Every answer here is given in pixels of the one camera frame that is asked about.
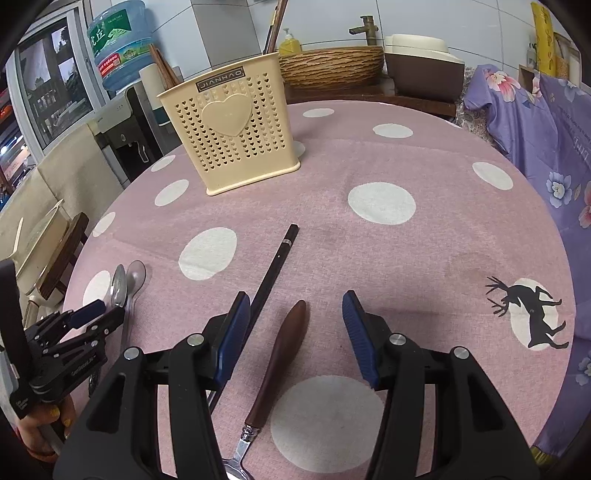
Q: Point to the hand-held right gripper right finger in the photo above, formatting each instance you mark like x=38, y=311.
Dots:
x=358, y=332

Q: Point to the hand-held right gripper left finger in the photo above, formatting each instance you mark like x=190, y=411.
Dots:
x=235, y=332

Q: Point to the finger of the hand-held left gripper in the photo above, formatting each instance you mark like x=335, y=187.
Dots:
x=101, y=325
x=87, y=313

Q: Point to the plain steel spoon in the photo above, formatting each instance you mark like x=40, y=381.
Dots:
x=136, y=277

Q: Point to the cream plastic utensil holder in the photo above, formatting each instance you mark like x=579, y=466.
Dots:
x=231, y=152

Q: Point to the brown wooden chopstick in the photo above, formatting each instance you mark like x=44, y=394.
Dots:
x=279, y=25
x=168, y=67
x=159, y=62
x=271, y=27

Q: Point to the person's left hand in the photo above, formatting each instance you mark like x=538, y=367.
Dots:
x=41, y=424

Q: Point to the dark wooden chair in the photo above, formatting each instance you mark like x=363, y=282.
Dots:
x=69, y=244

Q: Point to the pink polka dot tablecloth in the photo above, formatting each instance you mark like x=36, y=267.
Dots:
x=415, y=277

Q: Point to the beige cloth cover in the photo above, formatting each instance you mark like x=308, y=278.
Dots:
x=74, y=180

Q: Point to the grey water dispenser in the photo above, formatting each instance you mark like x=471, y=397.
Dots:
x=124, y=138

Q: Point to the dark wooden counter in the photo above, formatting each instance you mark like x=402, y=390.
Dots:
x=378, y=99

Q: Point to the aluminium sliding window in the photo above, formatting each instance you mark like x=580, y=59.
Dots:
x=51, y=78

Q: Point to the purple floral cloth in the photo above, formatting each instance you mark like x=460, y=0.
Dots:
x=554, y=152

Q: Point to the brown and cream box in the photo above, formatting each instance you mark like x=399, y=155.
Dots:
x=422, y=74

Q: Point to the woven pattern wash basin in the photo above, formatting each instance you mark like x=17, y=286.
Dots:
x=332, y=64

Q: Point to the blue water bottle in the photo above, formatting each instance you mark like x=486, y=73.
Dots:
x=117, y=41

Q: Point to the yellow soap dispenser bottle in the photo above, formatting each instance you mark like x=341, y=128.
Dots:
x=290, y=46

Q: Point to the brass faucet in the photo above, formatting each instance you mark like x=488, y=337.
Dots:
x=367, y=32

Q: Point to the yellow roll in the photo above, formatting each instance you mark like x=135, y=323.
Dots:
x=542, y=37

